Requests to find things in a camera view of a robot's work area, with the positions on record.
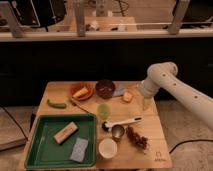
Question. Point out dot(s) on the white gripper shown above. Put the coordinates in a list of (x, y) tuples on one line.
[(148, 89)]

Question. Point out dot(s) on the apple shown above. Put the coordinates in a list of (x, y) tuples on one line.
[(127, 97)]

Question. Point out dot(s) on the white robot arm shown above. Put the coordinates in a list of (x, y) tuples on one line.
[(163, 75)]

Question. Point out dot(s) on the wooden tray table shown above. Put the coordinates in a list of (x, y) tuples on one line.
[(128, 157)]

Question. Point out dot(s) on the green plastic tray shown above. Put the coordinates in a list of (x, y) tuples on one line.
[(45, 153)]

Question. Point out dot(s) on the bunch of dark grapes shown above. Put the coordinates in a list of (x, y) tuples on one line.
[(140, 142)]

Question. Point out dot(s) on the small metal cup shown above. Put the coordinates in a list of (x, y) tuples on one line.
[(117, 132)]

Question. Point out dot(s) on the dark red bowl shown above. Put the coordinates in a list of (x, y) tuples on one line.
[(105, 88)]

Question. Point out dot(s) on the light green cup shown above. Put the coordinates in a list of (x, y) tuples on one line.
[(103, 111)]

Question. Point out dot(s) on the white cup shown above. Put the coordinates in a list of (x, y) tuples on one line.
[(108, 148)]

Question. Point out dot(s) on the yellow corn cob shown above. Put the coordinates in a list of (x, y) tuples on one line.
[(81, 92)]

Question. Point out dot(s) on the brown fork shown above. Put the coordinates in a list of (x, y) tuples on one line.
[(78, 106)]

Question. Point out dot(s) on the blue grey sponge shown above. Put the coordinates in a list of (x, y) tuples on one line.
[(79, 150)]

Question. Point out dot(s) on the wooden block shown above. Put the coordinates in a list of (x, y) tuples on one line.
[(64, 133)]

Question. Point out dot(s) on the green cucumber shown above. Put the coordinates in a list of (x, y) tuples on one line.
[(56, 105)]

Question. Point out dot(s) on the grey board at left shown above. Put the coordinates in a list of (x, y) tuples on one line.
[(12, 135)]

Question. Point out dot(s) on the black box top left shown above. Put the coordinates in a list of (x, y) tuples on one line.
[(38, 13)]

